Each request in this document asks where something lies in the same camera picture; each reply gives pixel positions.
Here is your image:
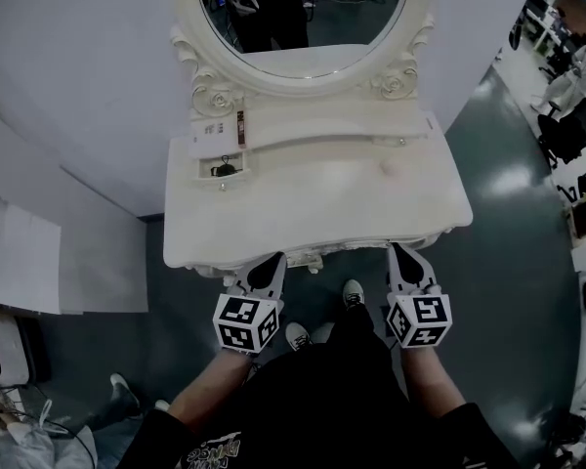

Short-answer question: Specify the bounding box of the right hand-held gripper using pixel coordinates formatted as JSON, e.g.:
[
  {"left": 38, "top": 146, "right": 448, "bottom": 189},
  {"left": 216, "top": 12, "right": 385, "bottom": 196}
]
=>
[{"left": 385, "top": 241, "right": 453, "bottom": 350}]

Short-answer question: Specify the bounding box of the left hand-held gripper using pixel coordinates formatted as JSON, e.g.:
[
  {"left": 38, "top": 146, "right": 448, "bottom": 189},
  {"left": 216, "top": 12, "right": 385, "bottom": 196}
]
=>
[{"left": 212, "top": 250, "right": 288, "bottom": 357}]

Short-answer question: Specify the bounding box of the black makeup item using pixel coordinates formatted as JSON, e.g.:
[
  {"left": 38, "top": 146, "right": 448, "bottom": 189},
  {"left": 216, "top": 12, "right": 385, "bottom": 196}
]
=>
[{"left": 209, "top": 155, "right": 239, "bottom": 177}]

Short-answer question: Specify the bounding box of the white vanity drawer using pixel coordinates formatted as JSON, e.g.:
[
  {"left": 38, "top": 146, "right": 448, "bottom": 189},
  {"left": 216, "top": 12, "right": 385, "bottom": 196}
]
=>
[
  {"left": 369, "top": 133, "right": 430, "bottom": 149},
  {"left": 196, "top": 149, "right": 251, "bottom": 192}
]

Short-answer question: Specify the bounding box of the white makeup box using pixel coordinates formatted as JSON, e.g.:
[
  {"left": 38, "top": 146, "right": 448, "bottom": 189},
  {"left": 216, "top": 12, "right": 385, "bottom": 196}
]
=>
[{"left": 188, "top": 116, "right": 237, "bottom": 158}]

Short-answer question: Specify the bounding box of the person's left forearm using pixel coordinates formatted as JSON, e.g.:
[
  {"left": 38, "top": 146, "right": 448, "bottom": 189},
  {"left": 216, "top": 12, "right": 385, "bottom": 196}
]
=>
[{"left": 167, "top": 347, "right": 256, "bottom": 432}]

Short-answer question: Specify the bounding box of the person's right forearm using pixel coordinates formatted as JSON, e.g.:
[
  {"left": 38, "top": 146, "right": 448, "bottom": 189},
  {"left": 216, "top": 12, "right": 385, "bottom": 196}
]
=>
[{"left": 398, "top": 344, "right": 469, "bottom": 422}]

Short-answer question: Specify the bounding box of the white vanity table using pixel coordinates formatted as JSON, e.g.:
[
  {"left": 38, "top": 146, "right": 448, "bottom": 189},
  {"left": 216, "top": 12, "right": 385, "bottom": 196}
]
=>
[{"left": 162, "top": 24, "right": 474, "bottom": 278}]

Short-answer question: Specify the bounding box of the white closed vanity drawer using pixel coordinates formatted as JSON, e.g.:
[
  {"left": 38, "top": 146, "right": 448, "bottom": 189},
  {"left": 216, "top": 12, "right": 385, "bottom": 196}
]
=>
[{"left": 369, "top": 133, "right": 430, "bottom": 149}]

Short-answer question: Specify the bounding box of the person's right hand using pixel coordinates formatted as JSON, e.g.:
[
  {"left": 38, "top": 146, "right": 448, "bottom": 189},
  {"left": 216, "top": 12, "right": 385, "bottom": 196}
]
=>
[{"left": 408, "top": 282, "right": 443, "bottom": 298}]

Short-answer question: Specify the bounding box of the person's grey shoe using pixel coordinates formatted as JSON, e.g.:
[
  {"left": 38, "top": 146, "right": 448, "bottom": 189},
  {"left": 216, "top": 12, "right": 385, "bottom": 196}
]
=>
[
  {"left": 342, "top": 278, "right": 366, "bottom": 311},
  {"left": 284, "top": 321, "right": 314, "bottom": 354}
]

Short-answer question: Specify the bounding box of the person's black clothing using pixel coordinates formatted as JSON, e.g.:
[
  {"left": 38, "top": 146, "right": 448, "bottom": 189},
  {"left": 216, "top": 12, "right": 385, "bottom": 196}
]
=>
[{"left": 114, "top": 300, "right": 522, "bottom": 469}]

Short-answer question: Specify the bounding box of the white panel board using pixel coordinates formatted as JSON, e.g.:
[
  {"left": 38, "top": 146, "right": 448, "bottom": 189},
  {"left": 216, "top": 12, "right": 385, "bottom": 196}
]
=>
[{"left": 0, "top": 186, "right": 150, "bottom": 316}]

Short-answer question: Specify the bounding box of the black office chair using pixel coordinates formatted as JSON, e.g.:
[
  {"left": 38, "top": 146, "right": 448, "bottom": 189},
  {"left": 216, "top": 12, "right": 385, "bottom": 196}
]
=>
[{"left": 536, "top": 98, "right": 586, "bottom": 168}]

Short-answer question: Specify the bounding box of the white plastic bag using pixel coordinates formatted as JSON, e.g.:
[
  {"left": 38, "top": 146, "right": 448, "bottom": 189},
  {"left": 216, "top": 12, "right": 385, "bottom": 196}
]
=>
[{"left": 0, "top": 398, "right": 99, "bottom": 469}]

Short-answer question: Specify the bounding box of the black cable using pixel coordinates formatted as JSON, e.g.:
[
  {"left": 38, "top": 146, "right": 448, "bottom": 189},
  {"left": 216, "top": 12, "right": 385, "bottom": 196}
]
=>
[{"left": 0, "top": 383, "right": 99, "bottom": 469}]

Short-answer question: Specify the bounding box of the black metal frame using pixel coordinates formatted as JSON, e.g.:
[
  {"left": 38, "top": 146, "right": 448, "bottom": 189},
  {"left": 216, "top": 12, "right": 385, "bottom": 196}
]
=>
[{"left": 0, "top": 310, "right": 53, "bottom": 388}]

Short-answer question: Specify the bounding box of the oval mirror with white frame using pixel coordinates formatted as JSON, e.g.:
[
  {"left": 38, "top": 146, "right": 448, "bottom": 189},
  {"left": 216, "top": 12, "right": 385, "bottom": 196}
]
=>
[{"left": 169, "top": 0, "right": 437, "bottom": 100}]

